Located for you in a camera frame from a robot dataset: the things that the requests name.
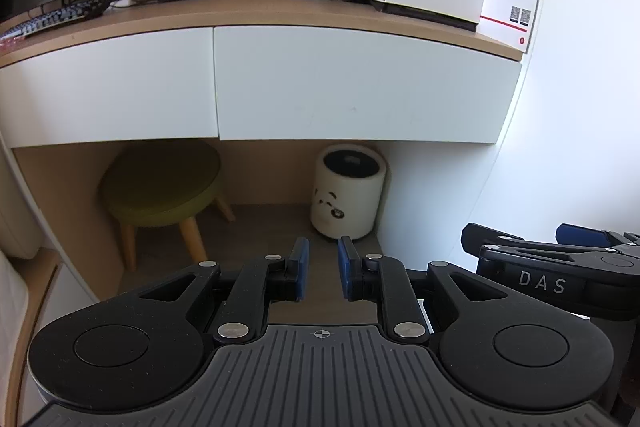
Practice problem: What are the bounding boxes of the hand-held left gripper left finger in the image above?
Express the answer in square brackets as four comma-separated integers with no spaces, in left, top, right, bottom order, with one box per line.
[135,237,310,344]

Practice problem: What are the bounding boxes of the black keyboard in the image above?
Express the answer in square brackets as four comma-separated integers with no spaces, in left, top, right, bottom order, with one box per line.
[0,0,104,40]

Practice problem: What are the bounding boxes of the white narrow desk drawer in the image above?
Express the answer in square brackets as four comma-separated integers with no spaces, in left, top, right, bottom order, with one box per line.
[0,27,221,148]

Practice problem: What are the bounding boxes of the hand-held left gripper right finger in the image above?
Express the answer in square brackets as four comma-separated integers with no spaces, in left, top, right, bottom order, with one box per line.
[338,235,506,344]

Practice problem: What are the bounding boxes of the white wide desk drawer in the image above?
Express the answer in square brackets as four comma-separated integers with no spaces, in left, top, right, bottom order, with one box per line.
[212,24,524,144]

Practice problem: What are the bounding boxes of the olive green round stool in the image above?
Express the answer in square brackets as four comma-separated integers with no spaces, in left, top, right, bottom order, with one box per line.
[99,141,237,271]

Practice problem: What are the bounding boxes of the white panda face trash bin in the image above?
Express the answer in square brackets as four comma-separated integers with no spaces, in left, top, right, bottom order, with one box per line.
[309,144,389,241]

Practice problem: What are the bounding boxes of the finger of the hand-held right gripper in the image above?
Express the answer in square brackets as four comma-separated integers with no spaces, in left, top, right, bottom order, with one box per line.
[460,223,556,258]
[556,223,640,253]

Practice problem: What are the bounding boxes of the white bedding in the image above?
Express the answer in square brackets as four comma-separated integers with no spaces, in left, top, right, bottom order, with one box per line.
[0,142,44,260]

